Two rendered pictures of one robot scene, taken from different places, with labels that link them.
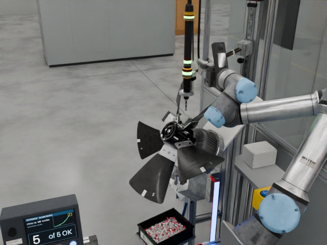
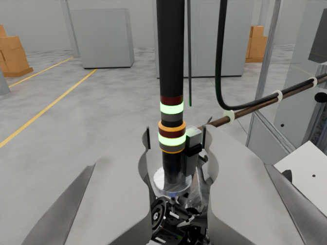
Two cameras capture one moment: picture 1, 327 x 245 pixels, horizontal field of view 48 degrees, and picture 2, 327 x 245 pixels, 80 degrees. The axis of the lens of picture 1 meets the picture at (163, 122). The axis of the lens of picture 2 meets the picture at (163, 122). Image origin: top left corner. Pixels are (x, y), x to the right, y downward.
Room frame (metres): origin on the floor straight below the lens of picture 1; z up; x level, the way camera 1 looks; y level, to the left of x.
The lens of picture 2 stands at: (1.34, -0.20, 1.73)
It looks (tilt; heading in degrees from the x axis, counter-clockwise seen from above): 29 degrees down; 22
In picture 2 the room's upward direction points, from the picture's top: 2 degrees counter-clockwise
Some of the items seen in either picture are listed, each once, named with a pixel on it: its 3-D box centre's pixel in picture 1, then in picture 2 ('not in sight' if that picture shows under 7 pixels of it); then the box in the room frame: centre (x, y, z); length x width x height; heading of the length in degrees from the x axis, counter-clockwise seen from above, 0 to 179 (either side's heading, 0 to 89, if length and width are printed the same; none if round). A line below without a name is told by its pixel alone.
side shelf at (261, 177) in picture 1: (259, 169); not in sight; (1.89, -0.59, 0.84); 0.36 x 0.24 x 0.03; 20
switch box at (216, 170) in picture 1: (217, 182); not in sight; (1.92, -0.35, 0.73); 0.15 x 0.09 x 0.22; 110
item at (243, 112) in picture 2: (218, 60); (277, 98); (1.84, -0.28, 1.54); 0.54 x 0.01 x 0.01; 145
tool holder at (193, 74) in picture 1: (188, 83); (176, 159); (1.60, -0.11, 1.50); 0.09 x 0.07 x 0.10; 145
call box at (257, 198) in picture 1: (273, 201); not in sight; (1.35, -0.51, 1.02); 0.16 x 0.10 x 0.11; 110
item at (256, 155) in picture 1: (257, 153); not in sight; (1.97, -0.59, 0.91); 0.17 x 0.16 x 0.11; 110
